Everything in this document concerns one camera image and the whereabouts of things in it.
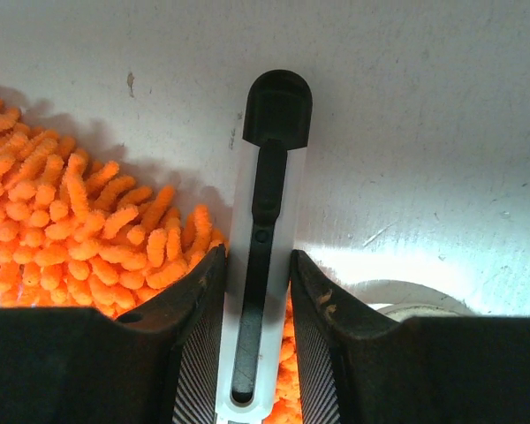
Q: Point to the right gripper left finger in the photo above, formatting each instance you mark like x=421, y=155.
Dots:
x=155, y=364

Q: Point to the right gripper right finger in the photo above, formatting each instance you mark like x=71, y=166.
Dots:
x=359, y=366

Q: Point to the orange microfiber duster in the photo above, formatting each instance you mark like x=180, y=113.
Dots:
x=76, y=233

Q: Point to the white black utility knife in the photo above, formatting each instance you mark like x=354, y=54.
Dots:
x=272, y=155

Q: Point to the masking tape roll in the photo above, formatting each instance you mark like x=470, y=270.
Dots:
x=400, y=300

